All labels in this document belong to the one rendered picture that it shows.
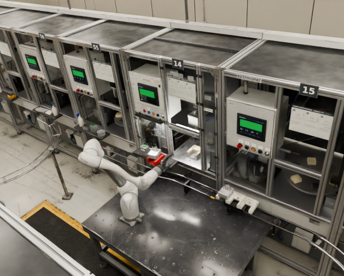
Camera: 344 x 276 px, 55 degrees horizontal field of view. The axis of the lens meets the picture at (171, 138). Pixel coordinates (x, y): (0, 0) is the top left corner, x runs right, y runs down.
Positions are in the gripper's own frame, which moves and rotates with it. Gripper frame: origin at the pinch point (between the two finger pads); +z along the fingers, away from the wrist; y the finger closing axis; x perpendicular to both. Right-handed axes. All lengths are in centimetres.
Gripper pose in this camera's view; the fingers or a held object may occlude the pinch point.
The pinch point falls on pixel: (172, 158)
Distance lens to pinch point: 319.0
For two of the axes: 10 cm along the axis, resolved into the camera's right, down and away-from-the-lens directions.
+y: -0.9, -8.3, -5.6
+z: 6.1, -4.9, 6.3
